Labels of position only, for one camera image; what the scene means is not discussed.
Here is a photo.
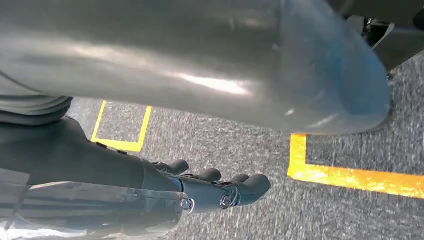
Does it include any dark grey machine part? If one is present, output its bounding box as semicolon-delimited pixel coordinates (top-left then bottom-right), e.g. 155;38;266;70
326;0;424;72

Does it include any yellow floor tape square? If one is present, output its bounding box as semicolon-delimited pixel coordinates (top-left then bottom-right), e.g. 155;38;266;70
287;133;424;200
91;100;153;153

